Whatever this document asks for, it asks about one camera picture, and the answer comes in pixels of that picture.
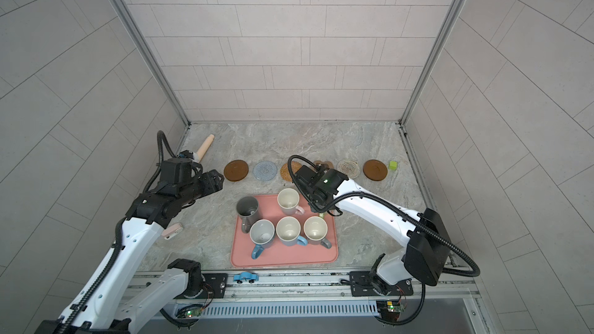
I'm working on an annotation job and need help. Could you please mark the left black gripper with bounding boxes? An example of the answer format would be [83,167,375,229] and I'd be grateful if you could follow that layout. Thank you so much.
[178,168,227,207]

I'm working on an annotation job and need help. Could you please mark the cork paw coaster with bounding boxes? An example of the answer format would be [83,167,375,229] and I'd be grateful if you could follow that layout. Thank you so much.
[314,160,334,169]

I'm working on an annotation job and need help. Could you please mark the rattan woven coaster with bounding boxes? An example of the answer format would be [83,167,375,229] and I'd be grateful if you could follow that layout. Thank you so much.
[280,162,303,182]

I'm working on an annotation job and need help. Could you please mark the white mug pink handle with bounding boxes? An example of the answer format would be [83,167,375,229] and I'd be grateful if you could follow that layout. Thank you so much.
[277,188,305,216]

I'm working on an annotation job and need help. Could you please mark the white multicolour woven coaster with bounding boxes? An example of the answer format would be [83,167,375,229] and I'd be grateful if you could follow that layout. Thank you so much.
[337,159,360,179]

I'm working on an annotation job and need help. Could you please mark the teal handled mug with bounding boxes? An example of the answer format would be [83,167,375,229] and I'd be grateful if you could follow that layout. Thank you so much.
[303,216,332,249]

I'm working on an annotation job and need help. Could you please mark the blue woven coaster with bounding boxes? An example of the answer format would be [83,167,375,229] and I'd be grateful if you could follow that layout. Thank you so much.
[253,161,278,182]

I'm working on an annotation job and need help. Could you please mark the dark wooden coaster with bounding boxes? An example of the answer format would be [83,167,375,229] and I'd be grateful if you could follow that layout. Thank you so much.
[224,159,249,182]
[363,159,388,182]

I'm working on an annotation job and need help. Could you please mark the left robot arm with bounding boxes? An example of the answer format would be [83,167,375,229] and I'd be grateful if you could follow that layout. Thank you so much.
[36,131,224,333]

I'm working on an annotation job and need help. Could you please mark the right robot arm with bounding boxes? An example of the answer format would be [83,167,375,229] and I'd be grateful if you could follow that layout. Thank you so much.
[287,155,480,295]

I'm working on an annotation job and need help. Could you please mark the beige wooden pestle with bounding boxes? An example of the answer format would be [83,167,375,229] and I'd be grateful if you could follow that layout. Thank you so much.
[193,135,215,163]

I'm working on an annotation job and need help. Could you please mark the pink silicone tray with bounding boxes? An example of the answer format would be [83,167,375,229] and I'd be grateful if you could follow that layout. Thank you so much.
[230,195,339,269]

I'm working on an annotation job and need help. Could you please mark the grey metal mug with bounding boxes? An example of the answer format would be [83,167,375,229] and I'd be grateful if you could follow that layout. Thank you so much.
[236,196,262,233]

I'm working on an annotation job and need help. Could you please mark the blue toy car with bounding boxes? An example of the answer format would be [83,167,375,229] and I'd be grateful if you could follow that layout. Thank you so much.
[233,272,259,284]

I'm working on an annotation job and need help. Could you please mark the left circuit board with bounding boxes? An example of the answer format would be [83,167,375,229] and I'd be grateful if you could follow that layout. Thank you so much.
[176,304,203,319]

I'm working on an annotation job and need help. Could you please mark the circuit board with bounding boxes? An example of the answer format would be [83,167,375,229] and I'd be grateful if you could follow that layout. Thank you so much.
[176,304,203,319]
[376,301,405,322]

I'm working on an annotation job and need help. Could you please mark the right circuit board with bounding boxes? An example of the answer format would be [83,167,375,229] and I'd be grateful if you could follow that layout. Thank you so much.
[376,301,405,322]

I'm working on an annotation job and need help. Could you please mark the light blue handled mug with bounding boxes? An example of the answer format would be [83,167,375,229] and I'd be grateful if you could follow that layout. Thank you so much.
[275,216,308,247]

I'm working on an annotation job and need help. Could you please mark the blue handled mug left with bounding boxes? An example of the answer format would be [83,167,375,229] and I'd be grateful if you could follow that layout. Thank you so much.
[249,220,275,260]

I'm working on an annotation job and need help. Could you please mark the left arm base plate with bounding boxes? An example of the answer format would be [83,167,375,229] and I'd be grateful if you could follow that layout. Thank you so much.
[183,273,228,300]

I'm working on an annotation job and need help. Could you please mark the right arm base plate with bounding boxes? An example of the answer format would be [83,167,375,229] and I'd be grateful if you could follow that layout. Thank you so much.
[349,271,414,297]

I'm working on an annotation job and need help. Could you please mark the aluminium rail frame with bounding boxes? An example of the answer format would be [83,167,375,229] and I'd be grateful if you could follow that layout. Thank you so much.
[122,268,495,333]

